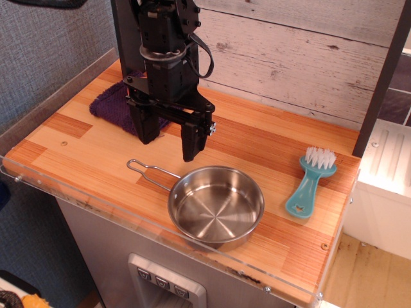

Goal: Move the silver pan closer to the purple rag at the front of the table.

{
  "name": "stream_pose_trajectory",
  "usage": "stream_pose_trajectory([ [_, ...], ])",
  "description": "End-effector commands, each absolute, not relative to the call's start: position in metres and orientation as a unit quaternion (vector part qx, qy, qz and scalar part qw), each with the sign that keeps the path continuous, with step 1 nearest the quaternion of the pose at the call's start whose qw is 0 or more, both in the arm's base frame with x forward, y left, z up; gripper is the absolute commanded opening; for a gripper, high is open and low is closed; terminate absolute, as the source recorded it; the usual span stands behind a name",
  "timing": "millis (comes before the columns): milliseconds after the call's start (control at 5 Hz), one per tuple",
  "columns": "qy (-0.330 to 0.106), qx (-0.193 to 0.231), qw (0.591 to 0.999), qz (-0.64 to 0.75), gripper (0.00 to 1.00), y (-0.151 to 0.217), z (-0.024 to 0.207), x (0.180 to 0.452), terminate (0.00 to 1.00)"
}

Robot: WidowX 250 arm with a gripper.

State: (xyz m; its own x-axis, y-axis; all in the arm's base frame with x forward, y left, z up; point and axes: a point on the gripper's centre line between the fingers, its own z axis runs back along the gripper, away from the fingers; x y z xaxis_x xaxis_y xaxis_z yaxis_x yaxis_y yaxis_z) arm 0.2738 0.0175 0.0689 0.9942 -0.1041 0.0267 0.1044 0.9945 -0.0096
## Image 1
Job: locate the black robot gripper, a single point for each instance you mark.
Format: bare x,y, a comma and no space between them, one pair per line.
170,92

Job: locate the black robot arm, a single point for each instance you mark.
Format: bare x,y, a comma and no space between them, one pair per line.
158,51

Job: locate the dark grey corner post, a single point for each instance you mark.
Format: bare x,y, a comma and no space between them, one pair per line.
395,50

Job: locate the clear acrylic front guard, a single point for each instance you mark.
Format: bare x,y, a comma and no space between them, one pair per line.
268,283

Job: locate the silver steel pan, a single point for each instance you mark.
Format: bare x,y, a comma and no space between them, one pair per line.
216,206

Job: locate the silver dispenser panel with buttons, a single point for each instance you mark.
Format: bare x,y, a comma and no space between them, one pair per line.
157,286

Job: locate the purple knitted rag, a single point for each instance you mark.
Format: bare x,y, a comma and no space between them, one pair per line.
111,105

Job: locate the yellow object at corner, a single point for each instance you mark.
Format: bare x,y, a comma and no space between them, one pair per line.
34,301

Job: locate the teal dish brush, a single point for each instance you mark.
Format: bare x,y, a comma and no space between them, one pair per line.
317,163

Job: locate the grey toy fridge cabinet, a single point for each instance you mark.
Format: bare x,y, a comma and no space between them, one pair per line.
105,247

